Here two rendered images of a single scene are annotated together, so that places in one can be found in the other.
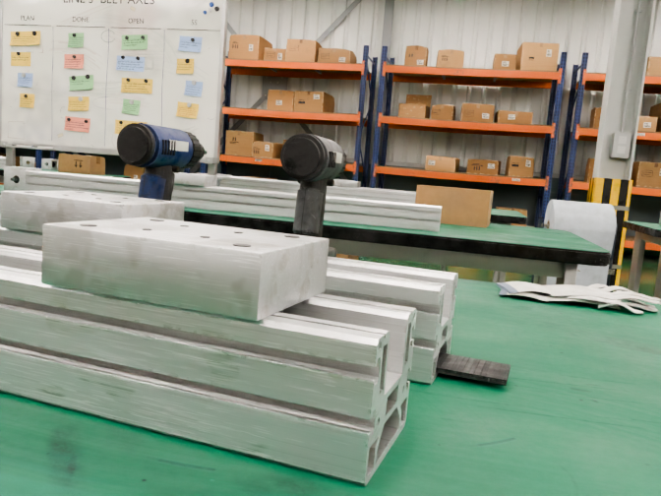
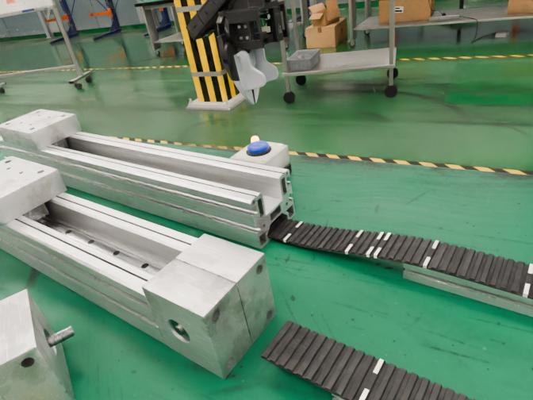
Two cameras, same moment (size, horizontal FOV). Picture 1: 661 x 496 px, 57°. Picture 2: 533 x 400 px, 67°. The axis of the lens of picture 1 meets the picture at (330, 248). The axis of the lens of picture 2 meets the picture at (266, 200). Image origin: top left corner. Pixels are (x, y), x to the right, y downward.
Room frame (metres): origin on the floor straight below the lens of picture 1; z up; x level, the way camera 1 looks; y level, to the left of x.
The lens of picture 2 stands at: (1.12, 0.88, 1.15)
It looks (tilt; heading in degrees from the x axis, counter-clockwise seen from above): 31 degrees down; 201
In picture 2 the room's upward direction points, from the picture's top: 10 degrees counter-clockwise
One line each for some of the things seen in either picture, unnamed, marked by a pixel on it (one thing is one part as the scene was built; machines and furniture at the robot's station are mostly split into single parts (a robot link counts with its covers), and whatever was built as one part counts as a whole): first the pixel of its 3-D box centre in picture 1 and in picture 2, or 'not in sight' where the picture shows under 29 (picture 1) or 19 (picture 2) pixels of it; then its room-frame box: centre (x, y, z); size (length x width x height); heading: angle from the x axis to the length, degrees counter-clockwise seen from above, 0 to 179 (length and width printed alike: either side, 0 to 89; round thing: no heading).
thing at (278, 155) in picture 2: not in sight; (258, 167); (0.48, 0.63, 0.81); 0.10 x 0.08 x 0.06; 160
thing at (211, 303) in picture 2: not in sight; (220, 294); (0.82, 0.69, 0.83); 0.12 x 0.09 x 0.10; 160
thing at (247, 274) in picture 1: (191, 279); (41, 133); (0.42, 0.09, 0.87); 0.16 x 0.11 x 0.07; 70
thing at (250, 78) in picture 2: not in sight; (251, 79); (0.50, 0.66, 0.98); 0.06 x 0.03 x 0.09; 70
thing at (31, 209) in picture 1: (94, 226); (11, 194); (0.68, 0.27, 0.87); 0.16 x 0.11 x 0.07; 70
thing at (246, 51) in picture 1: (287, 132); not in sight; (10.82, 0.90, 1.58); 2.83 x 0.98 x 3.15; 77
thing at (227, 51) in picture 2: not in sight; (233, 51); (0.50, 0.63, 1.02); 0.05 x 0.02 x 0.09; 160
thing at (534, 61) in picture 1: (462, 144); not in sight; (10.16, -2.02, 1.59); 2.83 x 0.98 x 3.17; 77
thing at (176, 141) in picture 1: (169, 202); not in sight; (0.92, 0.25, 0.89); 0.20 x 0.08 x 0.22; 163
